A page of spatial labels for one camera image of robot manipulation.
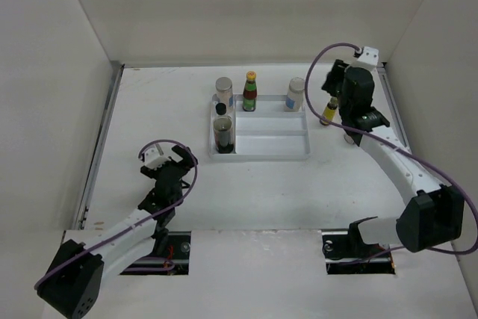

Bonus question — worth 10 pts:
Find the white powder jar silver lid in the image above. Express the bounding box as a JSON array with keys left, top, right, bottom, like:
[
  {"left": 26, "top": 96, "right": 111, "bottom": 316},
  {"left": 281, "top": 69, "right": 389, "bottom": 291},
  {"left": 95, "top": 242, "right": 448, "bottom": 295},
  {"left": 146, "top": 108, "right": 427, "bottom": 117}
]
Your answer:
[{"left": 215, "top": 77, "right": 234, "bottom": 114}]

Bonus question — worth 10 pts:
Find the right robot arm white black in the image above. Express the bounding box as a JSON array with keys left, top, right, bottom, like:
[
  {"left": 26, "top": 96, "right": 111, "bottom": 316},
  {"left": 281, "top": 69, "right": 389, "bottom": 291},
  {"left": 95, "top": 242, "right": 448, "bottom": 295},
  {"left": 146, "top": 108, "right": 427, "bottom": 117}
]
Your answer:
[{"left": 322, "top": 60, "right": 465, "bottom": 256}]

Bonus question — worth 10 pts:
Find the yellow cap sauce bottle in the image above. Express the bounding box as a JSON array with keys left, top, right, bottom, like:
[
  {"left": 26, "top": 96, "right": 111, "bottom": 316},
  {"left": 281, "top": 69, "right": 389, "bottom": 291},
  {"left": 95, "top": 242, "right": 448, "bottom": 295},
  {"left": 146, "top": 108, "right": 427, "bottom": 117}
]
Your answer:
[{"left": 242, "top": 71, "right": 257, "bottom": 111}]

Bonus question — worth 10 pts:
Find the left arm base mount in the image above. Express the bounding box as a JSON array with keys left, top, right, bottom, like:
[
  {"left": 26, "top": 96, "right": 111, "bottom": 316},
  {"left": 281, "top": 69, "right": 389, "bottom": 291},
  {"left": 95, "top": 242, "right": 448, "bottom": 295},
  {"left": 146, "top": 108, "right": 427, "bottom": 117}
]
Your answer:
[{"left": 122, "top": 231, "right": 192, "bottom": 276}]

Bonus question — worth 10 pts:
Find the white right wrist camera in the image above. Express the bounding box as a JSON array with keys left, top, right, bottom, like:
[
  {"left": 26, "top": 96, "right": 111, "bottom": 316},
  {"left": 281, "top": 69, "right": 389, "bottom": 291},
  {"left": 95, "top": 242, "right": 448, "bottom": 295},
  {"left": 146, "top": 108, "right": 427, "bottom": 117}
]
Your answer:
[{"left": 351, "top": 46, "right": 379, "bottom": 72}]

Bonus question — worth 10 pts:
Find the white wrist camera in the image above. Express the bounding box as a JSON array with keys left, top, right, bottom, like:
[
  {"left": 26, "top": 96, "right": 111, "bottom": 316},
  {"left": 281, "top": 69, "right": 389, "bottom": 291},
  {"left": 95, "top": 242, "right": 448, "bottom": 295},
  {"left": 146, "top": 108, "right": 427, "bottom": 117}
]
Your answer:
[
  {"left": 351, "top": 46, "right": 379, "bottom": 72},
  {"left": 143, "top": 146, "right": 168, "bottom": 170}
]

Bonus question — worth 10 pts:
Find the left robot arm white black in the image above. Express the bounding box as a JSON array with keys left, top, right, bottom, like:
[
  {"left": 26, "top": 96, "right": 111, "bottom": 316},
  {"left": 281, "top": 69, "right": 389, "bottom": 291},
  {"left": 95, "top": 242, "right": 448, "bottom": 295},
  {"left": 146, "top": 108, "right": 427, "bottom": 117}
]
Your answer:
[{"left": 34, "top": 140, "right": 199, "bottom": 318}]

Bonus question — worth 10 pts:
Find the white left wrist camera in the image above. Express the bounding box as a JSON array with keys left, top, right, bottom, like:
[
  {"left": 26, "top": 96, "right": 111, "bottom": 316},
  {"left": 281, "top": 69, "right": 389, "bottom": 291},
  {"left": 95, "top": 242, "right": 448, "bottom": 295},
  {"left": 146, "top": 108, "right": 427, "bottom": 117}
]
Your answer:
[{"left": 143, "top": 146, "right": 168, "bottom": 170}]

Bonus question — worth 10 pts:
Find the small yellow label bottle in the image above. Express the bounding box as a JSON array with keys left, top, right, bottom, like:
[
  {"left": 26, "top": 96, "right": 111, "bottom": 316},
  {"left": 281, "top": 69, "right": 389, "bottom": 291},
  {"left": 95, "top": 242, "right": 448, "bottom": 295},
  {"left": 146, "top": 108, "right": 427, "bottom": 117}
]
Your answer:
[{"left": 320, "top": 96, "right": 338, "bottom": 126}]

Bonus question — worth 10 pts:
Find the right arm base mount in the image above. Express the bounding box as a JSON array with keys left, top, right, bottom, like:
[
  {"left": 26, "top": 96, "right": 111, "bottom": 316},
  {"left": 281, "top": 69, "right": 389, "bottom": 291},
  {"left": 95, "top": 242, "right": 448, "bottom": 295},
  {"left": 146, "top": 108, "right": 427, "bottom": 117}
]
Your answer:
[{"left": 321, "top": 230, "right": 395, "bottom": 275}]

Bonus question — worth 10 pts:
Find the tall white spice jar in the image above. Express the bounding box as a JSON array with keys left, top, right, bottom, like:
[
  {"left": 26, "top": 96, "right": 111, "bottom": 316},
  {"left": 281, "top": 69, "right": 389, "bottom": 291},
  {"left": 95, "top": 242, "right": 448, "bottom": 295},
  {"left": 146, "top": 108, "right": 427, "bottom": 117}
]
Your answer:
[{"left": 284, "top": 77, "right": 305, "bottom": 112}]

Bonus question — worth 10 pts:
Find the brown jar white lid front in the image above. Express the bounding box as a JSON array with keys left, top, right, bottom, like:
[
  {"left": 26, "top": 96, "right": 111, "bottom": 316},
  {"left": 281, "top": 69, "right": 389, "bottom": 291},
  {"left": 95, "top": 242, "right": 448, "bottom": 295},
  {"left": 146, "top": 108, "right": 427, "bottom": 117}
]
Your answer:
[{"left": 344, "top": 134, "right": 355, "bottom": 145}]

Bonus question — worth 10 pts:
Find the white divided organizer tray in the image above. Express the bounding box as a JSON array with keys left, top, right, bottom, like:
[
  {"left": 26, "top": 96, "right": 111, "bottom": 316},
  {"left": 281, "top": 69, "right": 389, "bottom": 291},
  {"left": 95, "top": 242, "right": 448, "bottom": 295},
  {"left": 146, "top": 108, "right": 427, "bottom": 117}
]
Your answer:
[{"left": 208, "top": 94, "right": 311, "bottom": 163}]

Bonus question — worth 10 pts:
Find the glass bottle black cap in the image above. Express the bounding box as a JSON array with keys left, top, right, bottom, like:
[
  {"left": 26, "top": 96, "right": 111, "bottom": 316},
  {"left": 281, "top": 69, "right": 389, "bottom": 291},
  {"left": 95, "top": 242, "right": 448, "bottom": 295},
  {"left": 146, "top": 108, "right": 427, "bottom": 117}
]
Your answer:
[{"left": 213, "top": 102, "right": 235, "bottom": 154}]

